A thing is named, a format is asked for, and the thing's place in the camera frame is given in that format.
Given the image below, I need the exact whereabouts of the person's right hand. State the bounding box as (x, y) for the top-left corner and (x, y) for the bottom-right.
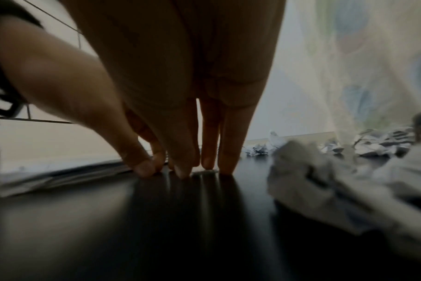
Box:
(0, 0), (287, 180)

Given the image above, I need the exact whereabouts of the small crumpled paper ball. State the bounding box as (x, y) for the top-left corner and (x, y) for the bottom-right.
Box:
(318, 137), (347, 155)
(244, 131), (288, 157)

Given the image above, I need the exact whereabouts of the flat white paper sheet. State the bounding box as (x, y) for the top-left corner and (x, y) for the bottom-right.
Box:
(0, 157), (169, 200)

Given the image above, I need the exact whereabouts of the large crumpled white paper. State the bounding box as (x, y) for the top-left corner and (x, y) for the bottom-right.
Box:
(267, 140), (421, 264)

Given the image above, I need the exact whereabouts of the sheer patterned curtain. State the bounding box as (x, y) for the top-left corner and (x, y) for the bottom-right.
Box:
(290, 0), (421, 144)

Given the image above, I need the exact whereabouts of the crumpled printed paper heap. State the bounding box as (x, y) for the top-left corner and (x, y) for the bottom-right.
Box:
(352, 126), (416, 158)

